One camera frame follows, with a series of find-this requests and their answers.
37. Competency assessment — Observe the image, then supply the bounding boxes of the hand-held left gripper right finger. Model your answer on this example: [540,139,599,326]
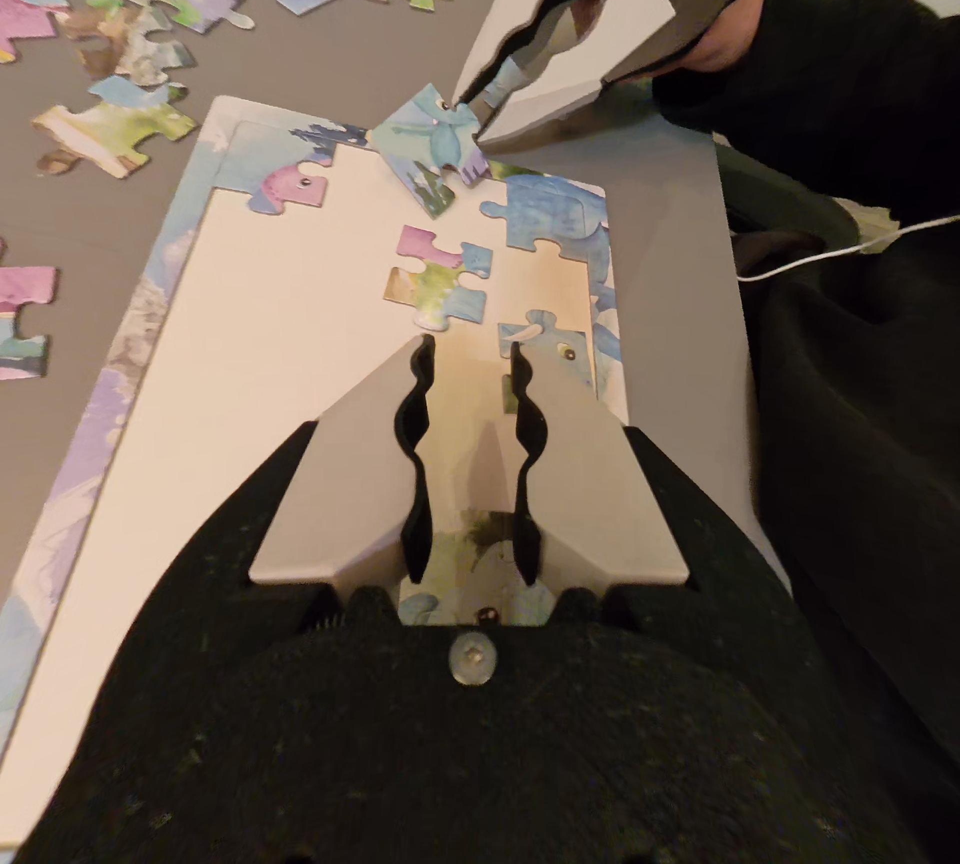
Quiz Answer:
[508,341,691,606]

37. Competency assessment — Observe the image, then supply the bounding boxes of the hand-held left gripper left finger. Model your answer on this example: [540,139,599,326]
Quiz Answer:
[249,334,436,606]

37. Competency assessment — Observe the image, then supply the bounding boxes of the blue triceratops face puzzle piece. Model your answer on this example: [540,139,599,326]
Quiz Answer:
[497,309,599,417]

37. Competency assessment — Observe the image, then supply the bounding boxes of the white puzzle tray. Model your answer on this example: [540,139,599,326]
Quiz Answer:
[0,94,633,852]

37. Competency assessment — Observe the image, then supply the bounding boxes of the blue triceratops body puzzle piece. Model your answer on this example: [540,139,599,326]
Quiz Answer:
[478,174,610,259]

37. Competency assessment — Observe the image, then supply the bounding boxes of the teal baby dinosaur corner piece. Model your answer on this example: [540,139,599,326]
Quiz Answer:
[369,82,494,220]

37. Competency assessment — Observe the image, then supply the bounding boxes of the blue green pink puzzle piece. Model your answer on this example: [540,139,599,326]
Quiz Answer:
[382,224,495,333]

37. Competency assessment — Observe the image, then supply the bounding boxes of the pink dinosaur head puzzle piece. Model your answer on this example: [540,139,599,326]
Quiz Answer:
[246,161,330,216]

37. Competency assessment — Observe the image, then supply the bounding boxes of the pink spotted back puzzle piece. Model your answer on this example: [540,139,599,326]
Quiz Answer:
[0,266,60,382]

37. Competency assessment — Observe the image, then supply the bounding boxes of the jigsaw puzzle pieces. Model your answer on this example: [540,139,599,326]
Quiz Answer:
[0,0,456,384]

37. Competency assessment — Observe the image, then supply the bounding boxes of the person's right forearm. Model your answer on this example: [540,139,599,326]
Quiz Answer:
[651,0,960,205]

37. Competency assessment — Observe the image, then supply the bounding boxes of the person's right hand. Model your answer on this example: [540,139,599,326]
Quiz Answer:
[677,0,768,76]

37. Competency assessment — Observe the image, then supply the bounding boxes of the joined green dinosaur puzzle pieces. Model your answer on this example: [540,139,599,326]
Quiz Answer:
[396,510,558,627]

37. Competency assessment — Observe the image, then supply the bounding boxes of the thin white cord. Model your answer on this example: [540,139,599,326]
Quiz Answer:
[735,213,960,282]

